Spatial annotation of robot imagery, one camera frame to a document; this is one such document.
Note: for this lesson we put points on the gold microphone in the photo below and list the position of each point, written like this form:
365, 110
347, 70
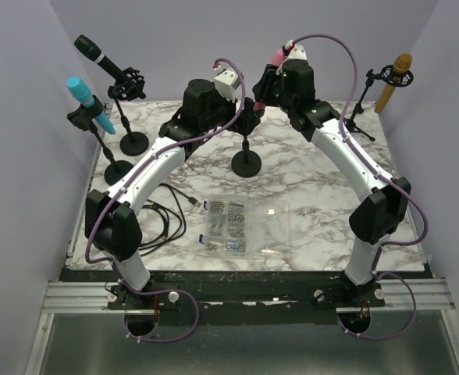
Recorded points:
397, 75

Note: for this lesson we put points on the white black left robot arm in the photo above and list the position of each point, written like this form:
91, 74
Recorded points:
208, 108

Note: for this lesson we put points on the black microphone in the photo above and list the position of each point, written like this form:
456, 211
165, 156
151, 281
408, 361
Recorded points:
92, 52

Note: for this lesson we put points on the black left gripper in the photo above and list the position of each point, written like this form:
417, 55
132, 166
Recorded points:
247, 123

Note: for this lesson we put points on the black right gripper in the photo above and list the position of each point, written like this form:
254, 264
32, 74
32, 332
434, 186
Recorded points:
261, 90

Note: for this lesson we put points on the blue microphone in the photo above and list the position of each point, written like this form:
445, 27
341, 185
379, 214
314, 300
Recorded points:
82, 93

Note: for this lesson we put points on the pink microphone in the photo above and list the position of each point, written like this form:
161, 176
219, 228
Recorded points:
276, 60

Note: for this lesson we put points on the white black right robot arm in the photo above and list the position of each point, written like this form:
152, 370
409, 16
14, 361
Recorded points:
288, 84

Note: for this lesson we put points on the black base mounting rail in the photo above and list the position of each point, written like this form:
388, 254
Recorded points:
224, 298

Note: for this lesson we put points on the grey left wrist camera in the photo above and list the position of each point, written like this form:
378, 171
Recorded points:
226, 83

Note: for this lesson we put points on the black round-base mic stand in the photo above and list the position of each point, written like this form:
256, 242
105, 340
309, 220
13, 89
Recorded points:
246, 163

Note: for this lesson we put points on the clear plastic screw box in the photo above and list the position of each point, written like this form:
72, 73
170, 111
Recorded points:
243, 227

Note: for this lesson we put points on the black clip round-base stand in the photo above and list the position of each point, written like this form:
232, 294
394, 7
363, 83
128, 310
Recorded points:
84, 118

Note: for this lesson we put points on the black tripod shock-mount stand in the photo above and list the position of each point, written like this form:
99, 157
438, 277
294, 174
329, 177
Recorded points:
350, 124

